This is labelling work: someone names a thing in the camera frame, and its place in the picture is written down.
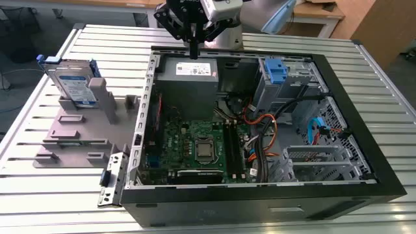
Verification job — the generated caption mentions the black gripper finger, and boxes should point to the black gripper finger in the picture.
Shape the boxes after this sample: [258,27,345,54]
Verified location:
[153,4,194,60]
[193,20,241,60]

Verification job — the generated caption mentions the hard disk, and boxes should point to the hard disk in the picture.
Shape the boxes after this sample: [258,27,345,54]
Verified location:
[37,55,101,108]

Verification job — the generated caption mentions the blue data wire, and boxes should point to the blue data wire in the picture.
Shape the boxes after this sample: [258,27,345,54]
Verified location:
[306,117,332,146]

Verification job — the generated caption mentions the disk power wire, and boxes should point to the disk power wire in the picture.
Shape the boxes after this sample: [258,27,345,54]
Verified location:
[324,126,353,140]

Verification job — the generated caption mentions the silver disk bay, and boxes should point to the silver disk bay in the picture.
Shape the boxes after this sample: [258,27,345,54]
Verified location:
[282,145,373,182]

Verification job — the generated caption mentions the blue drive bay latch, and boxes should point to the blue drive bay latch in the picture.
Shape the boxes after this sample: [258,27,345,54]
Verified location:
[264,58,289,85]

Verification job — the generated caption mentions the grey power supply unit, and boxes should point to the grey power supply unit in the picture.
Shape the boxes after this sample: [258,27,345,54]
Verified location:
[154,57,218,120]

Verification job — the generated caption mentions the silver drive cage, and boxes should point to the silver drive cage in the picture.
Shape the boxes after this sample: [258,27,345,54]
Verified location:
[253,57,328,117]

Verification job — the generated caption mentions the CPU socket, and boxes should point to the CPU socket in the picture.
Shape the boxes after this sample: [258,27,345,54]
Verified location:
[193,136,217,166]

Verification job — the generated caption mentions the green motherboard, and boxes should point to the green motherboard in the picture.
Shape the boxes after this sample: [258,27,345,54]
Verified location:
[142,119,260,186]

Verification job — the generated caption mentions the black RAM slot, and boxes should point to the black RAM slot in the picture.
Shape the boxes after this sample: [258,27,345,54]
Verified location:
[225,119,238,180]
[229,119,242,179]
[221,119,234,180]
[233,119,246,179]

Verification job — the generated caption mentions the silver CPU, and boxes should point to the silver CPU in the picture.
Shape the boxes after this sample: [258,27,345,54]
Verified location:
[197,143,213,157]

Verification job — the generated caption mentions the grey plastic parts rack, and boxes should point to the grey plastic parts rack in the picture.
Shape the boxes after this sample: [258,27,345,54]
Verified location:
[32,78,144,169]

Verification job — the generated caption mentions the wooden cabinet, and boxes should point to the wooden cabinet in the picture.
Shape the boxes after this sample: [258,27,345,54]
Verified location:
[330,0,416,71]

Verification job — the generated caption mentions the black graphics card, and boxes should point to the black graphics card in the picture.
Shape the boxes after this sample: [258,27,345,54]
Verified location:
[168,169,225,185]

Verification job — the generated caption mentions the black open PC case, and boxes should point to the black open PC case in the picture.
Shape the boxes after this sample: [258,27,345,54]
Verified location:
[118,45,409,229]

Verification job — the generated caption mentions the wooden desk white frame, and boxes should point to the wooden desk white frame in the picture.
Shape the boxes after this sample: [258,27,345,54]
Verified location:
[41,0,345,39]

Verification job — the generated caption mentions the main power wire bundle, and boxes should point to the main power wire bundle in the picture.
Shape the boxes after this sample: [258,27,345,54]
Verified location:
[213,107,242,122]

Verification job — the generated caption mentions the red twisted wire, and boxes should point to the red twisted wire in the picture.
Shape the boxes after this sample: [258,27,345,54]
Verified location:
[149,94,162,147]

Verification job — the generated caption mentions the orange yellow wire bundle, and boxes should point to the orange yellow wire bundle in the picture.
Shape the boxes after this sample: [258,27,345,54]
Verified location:
[241,113,280,163]

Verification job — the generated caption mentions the black cable bundle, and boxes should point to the black cable bundle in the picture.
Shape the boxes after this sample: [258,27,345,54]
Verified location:
[254,96,325,183]

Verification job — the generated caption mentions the pale blue floor cable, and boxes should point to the pale blue floor cable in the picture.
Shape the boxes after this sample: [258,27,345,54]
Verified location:
[0,68,45,77]

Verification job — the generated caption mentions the silver rear port bracket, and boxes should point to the silver rear port bracket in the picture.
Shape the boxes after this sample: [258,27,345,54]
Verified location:
[97,151,130,208]

